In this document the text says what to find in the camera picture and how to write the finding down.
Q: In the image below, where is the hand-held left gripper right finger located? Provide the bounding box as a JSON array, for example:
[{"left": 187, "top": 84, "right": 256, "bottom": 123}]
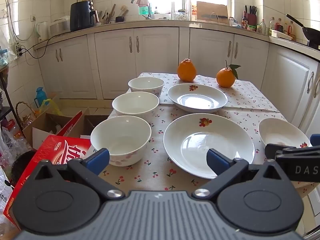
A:
[{"left": 192, "top": 148, "right": 277, "bottom": 202}]

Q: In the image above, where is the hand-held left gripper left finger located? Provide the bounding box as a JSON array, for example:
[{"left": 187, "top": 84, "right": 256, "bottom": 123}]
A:
[{"left": 32, "top": 148, "right": 125, "bottom": 201}]

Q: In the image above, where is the black shelf rack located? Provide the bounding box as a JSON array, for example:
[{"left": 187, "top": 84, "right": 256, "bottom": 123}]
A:
[{"left": 0, "top": 66, "right": 25, "bottom": 130}]

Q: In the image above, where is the white floral bowl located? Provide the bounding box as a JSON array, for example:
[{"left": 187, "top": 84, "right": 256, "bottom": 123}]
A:
[
  {"left": 112, "top": 91, "right": 160, "bottom": 121},
  {"left": 90, "top": 116, "right": 152, "bottom": 167},
  {"left": 128, "top": 77, "right": 165, "bottom": 97}
]

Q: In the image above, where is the utensil holder with utensils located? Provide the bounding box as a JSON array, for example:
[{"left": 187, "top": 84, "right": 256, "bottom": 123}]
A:
[{"left": 99, "top": 4, "right": 129, "bottom": 25}]

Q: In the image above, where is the orange with knobbed top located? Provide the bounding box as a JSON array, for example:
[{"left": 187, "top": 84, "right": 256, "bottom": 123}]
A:
[{"left": 177, "top": 58, "right": 197, "bottom": 82}]

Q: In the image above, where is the cherry print tablecloth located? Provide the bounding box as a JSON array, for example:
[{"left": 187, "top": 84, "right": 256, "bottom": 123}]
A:
[{"left": 99, "top": 72, "right": 317, "bottom": 198}]

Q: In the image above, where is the beige kitchen countertop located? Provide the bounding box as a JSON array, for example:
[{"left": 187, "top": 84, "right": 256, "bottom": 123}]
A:
[{"left": 34, "top": 19, "right": 320, "bottom": 60}]

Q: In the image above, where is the wooden cutting board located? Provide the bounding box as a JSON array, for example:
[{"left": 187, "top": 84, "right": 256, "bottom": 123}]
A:
[{"left": 197, "top": 1, "right": 229, "bottom": 25}]

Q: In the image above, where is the glass jar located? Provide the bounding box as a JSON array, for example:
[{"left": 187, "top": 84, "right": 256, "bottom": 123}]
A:
[{"left": 174, "top": 9, "right": 189, "bottom": 21}]

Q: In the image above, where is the red printed carton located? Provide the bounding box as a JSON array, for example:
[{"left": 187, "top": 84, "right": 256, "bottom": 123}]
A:
[{"left": 3, "top": 135, "right": 92, "bottom": 230}]

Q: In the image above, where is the white rectangular tray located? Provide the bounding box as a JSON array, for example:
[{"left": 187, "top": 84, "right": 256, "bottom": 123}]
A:
[{"left": 271, "top": 29, "right": 293, "bottom": 41}]

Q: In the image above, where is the blue thermos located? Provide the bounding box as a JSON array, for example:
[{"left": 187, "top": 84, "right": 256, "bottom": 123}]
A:
[{"left": 35, "top": 87, "right": 48, "bottom": 108}]

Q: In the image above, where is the white electric kettle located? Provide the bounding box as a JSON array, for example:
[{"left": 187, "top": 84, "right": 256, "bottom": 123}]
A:
[{"left": 36, "top": 21, "right": 49, "bottom": 41}]

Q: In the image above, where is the black wok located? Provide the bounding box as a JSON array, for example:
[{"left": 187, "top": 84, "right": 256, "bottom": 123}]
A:
[{"left": 286, "top": 14, "right": 320, "bottom": 50}]

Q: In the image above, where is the dark air fryer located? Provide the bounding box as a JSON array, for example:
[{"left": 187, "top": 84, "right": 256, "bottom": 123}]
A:
[{"left": 70, "top": 1, "right": 95, "bottom": 32}]

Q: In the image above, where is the orange with green leaf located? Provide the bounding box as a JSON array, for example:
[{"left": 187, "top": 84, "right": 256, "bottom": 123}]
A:
[{"left": 216, "top": 60, "right": 241, "bottom": 88}]

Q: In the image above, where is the open cardboard box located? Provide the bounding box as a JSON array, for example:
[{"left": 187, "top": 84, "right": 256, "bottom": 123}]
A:
[{"left": 23, "top": 107, "right": 110, "bottom": 150}]

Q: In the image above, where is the yellow plastic bag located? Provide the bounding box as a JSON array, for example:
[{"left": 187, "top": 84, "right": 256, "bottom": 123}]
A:
[{"left": 40, "top": 99, "right": 63, "bottom": 115}]

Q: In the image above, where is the black mesh basket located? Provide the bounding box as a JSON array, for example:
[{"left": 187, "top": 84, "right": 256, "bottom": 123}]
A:
[{"left": 11, "top": 150, "right": 37, "bottom": 184}]

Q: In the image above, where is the clear plastic bag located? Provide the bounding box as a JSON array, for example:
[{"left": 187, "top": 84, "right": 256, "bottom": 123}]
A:
[{"left": 0, "top": 29, "right": 18, "bottom": 65}]

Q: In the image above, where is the red knife block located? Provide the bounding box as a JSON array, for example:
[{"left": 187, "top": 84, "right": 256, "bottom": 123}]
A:
[{"left": 244, "top": 5, "right": 258, "bottom": 27}]

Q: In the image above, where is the white red-flower plate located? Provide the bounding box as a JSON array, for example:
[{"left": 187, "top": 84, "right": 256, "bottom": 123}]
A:
[
  {"left": 258, "top": 117, "right": 312, "bottom": 148},
  {"left": 163, "top": 113, "right": 255, "bottom": 180},
  {"left": 167, "top": 83, "right": 228, "bottom": 113}
]

